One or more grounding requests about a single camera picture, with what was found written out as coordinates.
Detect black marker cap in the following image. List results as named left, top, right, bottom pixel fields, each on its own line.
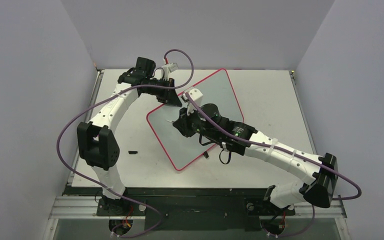
left=128, top=150, right=138, bottom=155

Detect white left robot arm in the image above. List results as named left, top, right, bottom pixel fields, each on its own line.
left=76, top=57, right=182, bottom=215

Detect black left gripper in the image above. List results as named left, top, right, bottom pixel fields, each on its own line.
left=143, top=77, right=182, bottom=107

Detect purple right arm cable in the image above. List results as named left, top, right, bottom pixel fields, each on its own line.
left=184, top=92, right=362, bottom=239

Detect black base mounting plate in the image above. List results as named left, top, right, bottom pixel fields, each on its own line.
left=63, top=185, right=296, bottom=235

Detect aluminium frame rail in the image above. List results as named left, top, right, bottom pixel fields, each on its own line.
left=49, top=196, right=346, bottom=220

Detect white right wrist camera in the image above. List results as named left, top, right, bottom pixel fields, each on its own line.
left=180, top=87, right=204, bottom=107

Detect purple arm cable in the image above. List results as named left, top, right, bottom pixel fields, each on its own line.
left=56, top=48, right=195, bottom=239
left=184, top=92, right=362, bottom=239

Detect red framed whiteboard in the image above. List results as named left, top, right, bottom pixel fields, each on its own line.
left=145, top=68, right=245, bottom=172

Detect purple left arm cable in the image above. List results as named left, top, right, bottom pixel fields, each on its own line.
left=56, top=48, right=195, bottom=239

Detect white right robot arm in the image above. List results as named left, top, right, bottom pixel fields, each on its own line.
left=172, top=103, right=338, bottom=214

